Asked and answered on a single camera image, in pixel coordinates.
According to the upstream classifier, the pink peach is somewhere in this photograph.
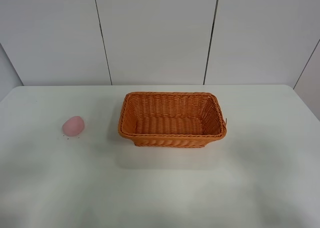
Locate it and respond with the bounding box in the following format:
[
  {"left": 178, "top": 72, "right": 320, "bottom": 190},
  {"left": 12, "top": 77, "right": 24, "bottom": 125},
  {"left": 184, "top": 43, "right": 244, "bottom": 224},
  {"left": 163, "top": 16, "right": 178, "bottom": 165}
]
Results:
[{"left": 62, "top": 116, "right": 85, "bottom": 137}]

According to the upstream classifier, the orange wicker basket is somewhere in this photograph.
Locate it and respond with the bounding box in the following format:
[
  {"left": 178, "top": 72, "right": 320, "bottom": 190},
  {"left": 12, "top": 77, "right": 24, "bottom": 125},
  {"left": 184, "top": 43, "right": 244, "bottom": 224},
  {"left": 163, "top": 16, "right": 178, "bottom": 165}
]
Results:
[{"left": 118, "top": 91, "right": 227, "bottom": 148}]

